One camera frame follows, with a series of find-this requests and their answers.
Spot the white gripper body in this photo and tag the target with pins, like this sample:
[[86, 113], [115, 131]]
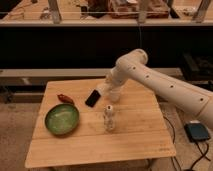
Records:
[[110, 83]]

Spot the wooden table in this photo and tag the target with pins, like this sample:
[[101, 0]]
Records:
[[140, 130]]

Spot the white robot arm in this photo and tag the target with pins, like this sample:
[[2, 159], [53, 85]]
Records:
[[189, 98]]

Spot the black foot pedal box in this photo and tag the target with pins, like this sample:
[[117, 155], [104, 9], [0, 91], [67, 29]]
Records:
[[196, 132]]

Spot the black smartphone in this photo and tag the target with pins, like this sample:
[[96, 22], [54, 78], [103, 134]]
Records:
[[93, 98]]

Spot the small reddish-brown object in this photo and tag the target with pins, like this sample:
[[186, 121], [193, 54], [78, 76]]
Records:
[[65, 99]]

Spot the white ceramic cup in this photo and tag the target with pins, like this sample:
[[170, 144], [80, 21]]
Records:
[[114, 95]]

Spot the green ceramic bowl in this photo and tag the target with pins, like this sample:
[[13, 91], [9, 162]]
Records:
[[62, 119]]

